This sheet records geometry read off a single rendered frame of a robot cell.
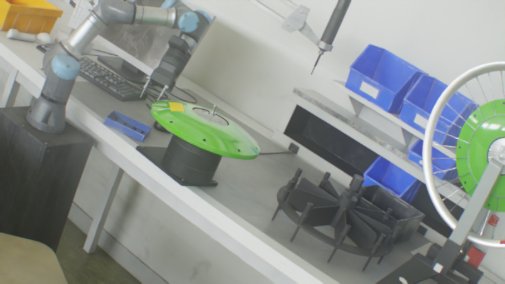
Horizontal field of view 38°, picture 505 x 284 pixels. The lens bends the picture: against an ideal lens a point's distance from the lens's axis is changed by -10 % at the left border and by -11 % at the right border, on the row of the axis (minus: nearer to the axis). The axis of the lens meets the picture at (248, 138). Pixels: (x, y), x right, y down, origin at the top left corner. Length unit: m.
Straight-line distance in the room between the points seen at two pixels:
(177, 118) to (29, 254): 0.55
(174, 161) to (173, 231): 1.28
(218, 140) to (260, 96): 1.10
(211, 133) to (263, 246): 0.31
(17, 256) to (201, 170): 0.57
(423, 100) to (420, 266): 0.85
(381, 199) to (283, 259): 0.71
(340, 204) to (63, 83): 0.84
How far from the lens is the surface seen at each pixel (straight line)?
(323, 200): 2.13
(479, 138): 2.11
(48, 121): 2.26
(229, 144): 2.04
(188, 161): 2.10
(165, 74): 2.38
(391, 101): 2.62
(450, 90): 2.15
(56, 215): 2.38
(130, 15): 2.24
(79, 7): 2.48
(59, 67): 2.22
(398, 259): 2.32
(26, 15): 2.95
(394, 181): 2.82
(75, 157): 2.30
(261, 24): 3.14
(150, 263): 3.48
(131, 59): 2.92
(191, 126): 2.03
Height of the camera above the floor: 1.62
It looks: 15 degrees down
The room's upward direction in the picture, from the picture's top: 25 degrees clockwise
